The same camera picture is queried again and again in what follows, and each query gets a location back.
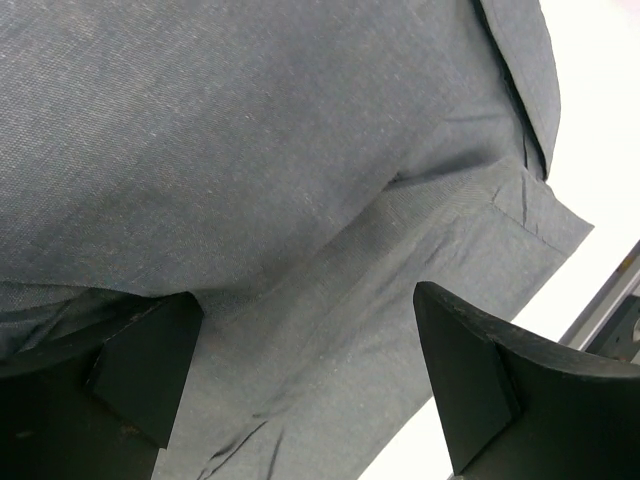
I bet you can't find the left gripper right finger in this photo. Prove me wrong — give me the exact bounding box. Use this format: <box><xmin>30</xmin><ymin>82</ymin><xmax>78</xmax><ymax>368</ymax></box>
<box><xmin>413</xmin><ymin>282</ymin><xmax>639</xmax><ymax>480</ymax></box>

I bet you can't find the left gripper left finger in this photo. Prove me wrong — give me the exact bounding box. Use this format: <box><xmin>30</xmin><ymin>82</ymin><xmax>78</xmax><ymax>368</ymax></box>
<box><xmin>1</xmin><ymin>293</ymin><xmax>203</xmax><ymax>480</ymax></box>

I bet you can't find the grey long sleeve shirt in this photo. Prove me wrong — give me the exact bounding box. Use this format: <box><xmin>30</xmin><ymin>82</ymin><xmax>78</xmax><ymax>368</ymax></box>
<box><xmin>1</xmin><ymin>1</ymin><xmax>591</xmax><ymax>479</ymax></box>

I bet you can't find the aluminium mounting rail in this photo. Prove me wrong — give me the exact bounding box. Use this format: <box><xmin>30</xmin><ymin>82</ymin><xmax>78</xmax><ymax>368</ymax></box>
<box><xmin>559</xmin><ymin>243</ymin><xmax>639</xmax><ymax>365</ymax></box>

